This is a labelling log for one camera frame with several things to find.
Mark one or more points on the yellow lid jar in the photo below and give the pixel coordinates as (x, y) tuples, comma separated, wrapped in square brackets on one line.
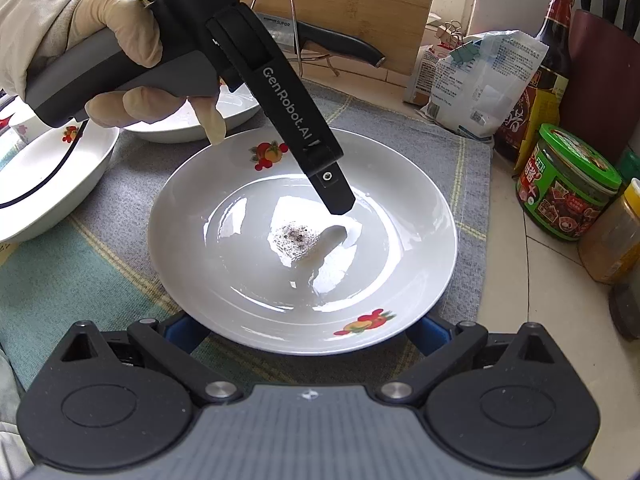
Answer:
[(610, 240)]

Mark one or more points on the dark red knife block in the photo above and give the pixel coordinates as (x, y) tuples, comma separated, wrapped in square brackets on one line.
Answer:
[(600, 85)]

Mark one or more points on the person's left forearm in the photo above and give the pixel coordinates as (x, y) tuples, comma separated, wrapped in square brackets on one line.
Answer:
[(30, 20)]

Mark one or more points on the small binder clip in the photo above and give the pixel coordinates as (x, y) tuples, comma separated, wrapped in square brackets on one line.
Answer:
[(447, 32)]

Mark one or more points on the small green lid jar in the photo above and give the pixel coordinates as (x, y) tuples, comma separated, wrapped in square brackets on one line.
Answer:
[(630, 167)]

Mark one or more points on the white red packet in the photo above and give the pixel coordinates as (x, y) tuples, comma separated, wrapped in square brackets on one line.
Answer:
[(422, 75)]

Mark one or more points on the light cloth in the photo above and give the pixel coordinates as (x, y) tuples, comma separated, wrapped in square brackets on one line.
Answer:
[(10, 410)]

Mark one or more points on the white printed bag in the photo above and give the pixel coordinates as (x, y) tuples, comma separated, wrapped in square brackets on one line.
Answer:
[(480, 90)]

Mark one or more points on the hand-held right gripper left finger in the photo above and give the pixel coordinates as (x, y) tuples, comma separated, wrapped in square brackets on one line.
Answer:
[(185, 332)]

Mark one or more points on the bamboo cutting board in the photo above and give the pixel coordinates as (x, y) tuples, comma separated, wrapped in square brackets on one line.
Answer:
[(360, 0)]

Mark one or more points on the teal binder clip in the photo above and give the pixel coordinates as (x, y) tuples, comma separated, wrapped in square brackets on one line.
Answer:
[(467, 52)]

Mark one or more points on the grey checked dish towel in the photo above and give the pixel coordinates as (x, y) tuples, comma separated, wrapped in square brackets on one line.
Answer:
[(100, 260)]

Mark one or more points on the dark soy sauce bottle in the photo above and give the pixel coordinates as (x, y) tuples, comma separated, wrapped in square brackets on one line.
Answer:
[(547, 60)]

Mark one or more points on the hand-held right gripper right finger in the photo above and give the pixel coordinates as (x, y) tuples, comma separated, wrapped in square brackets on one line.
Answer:
[(430, 335)]

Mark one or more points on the large santoku knife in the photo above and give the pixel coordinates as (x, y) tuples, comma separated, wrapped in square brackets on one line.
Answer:
[(345, 42)]

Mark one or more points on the person's left hand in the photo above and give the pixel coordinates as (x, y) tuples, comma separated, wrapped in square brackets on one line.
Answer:
[(130, 20)]

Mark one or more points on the green lid sauce jar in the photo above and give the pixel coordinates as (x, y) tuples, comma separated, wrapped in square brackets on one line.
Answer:
[(565, 195)]

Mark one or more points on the white fruit print plate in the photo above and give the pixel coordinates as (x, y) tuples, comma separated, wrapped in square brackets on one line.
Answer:
[(250, 270), (45, 175), (170, 127)]

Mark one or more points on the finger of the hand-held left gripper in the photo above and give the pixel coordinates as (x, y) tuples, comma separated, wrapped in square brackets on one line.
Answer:
[(332, 190)]

